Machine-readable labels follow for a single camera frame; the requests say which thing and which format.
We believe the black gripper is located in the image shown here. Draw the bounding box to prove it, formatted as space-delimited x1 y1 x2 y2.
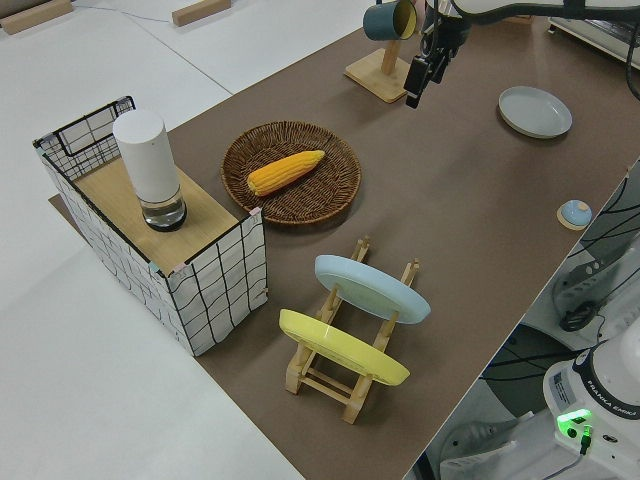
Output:
404 18 472 110

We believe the gray plate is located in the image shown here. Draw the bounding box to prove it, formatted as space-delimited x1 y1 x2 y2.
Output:
497 85 574 141

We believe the light blue plate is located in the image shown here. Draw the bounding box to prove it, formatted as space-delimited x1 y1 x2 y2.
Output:
314 254 433 327

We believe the yellow plate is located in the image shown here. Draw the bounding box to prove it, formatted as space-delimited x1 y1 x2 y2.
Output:
277 308 412 388

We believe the small wooden block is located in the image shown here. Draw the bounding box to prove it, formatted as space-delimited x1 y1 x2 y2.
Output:
343 38 409 105

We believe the teal mug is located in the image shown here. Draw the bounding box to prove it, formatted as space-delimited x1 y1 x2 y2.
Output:
362 0 419 43

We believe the brown table mat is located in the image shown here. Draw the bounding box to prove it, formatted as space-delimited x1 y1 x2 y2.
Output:
47 22 640 480

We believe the white toaster oven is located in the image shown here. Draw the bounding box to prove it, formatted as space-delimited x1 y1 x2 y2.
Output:
546 13 640 66

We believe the yellow corn cob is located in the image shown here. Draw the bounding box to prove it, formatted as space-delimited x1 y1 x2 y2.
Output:
246 149 327 198

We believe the brown wicker basket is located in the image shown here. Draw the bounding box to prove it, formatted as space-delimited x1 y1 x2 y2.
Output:
220 120 363 231

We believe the blue dome on wooden disc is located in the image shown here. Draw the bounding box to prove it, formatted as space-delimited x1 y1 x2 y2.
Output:
556 199 594 232

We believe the white cylinder with clear base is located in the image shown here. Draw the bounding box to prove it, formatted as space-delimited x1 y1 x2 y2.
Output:
111 110 189 233

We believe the wooden dish rack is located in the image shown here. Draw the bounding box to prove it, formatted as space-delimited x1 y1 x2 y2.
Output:
284 234 422 426

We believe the black arm cable with connector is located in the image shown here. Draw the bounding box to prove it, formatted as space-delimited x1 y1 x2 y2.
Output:
621 19 640 102

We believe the black wire grid storage box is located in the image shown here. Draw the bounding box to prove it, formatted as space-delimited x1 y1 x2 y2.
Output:
32 94 270 358

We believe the black plug cable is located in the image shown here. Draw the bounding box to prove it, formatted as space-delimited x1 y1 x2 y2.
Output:
576 422 597 457

